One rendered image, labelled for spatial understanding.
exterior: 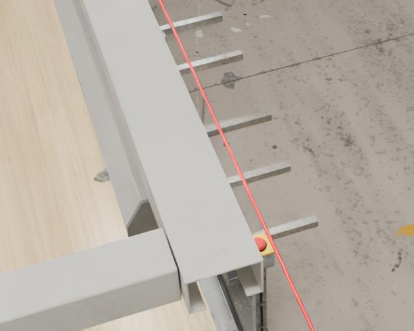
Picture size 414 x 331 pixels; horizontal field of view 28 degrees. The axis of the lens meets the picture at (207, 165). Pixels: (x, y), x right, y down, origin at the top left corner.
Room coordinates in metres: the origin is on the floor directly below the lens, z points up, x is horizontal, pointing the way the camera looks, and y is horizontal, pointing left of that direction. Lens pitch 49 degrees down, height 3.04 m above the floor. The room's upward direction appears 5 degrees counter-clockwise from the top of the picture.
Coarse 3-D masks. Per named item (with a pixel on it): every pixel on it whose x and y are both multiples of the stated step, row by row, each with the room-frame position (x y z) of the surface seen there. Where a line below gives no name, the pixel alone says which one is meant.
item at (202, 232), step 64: (128, 0) 0.77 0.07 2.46; (128, 64) 0.66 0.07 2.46; (128, 128) 0.57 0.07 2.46; (192, 128) 0.56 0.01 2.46; (192, 192) 0.48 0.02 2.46; (64, 256) 0.42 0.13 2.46; (128, 256) 0.41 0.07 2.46; (192, 256) 0.41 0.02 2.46; (256, 256) 0.40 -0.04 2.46; (0, 320) 0.36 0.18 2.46; (64, 320) 0.37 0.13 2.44
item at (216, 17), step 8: (200, 16) 2.63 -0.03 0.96; (208, 16) 2.62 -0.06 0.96; (216, 16) 2.62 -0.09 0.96; (168, 24) 2.60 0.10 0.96; (176, 24) 2.59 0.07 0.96; (184, 24) 2.59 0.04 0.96; (192, 24) 2.59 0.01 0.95; (200, 24) 2.60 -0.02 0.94; (208, 24) 2.61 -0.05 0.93; (168, 32) 2.57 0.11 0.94
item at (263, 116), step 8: (264, 112) 2.16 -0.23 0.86; (232, 120) 2.13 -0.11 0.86; (240, 120) 2.13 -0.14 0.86; (248, 120) 2.13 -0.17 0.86; (256, 120) 2.13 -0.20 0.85; (264, 120) 2.14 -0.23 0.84; (208, 128) 2.10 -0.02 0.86; (216, 128) 2.10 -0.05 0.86; (224, 128) 2.10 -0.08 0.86; (232, 128) 2.11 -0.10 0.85; (240, 128) 2.12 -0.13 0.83; (208, 136) 2.09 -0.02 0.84
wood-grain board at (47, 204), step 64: (0, 0) 2.93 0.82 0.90; (0, 64) 2.51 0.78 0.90; (64, 64) 2.48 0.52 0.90; (0, 128) 2.15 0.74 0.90; (64, 128) 2.13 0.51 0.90; (0, 192) 1.84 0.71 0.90; (64, 192) 1.82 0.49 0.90; (0, 256) 1.57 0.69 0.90; (128, 320) 1.30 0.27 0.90; (192, 320) 1.28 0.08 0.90
